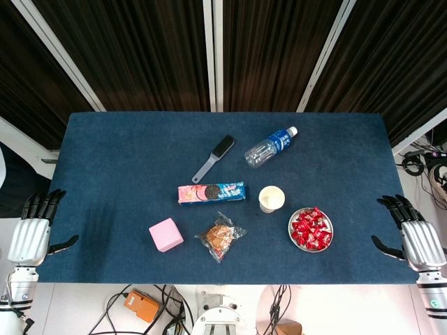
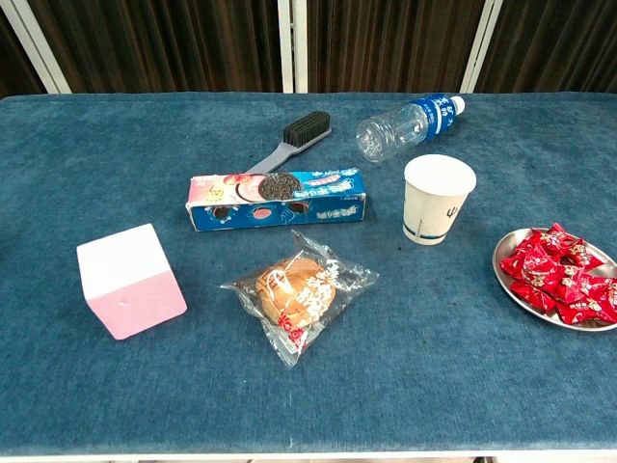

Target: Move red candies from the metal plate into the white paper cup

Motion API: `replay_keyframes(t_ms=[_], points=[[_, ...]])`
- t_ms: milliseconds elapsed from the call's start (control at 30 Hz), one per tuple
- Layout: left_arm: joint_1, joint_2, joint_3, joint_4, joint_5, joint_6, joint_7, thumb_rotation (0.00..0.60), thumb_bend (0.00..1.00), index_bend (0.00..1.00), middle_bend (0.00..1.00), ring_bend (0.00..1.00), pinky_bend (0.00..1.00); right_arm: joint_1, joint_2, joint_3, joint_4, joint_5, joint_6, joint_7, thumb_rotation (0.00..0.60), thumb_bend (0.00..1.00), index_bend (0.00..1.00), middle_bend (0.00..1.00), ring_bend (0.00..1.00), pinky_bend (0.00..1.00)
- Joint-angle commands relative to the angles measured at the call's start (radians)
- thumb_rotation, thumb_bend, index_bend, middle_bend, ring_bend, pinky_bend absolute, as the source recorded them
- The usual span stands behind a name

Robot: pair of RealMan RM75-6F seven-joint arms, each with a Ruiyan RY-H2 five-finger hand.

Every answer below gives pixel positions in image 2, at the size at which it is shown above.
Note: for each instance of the clear plastic water bottle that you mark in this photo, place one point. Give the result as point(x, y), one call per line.
point(395, 128)

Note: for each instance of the grey brush with black bristles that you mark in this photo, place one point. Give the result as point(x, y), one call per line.
point(306, 128)

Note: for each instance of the bread in clear wrapper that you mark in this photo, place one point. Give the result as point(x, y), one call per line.
point(294, 294)

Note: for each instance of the white frame post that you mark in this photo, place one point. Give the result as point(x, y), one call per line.
point(45, 62)
point(482, 48)
point(301, 48)
point(285, 48)

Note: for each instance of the white table frame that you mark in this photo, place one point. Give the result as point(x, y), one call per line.
point(289, 456)

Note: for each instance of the white paper cup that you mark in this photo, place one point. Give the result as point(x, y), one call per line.
point(434, 212)

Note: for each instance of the blue table cloth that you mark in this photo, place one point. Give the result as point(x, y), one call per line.
point(434, 386)

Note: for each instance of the blue cookie box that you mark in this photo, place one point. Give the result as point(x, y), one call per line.
point(289, 212)

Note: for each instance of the pink foam cube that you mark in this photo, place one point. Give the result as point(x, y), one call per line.
point(130, 289)

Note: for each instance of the silver metal plate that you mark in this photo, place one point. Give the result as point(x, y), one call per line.
point(499, 248)

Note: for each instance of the dark brown curtain panel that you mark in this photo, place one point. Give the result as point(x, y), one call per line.
point(14, 67)
point(554, 38)
point(385, 43)
point(169, 43)

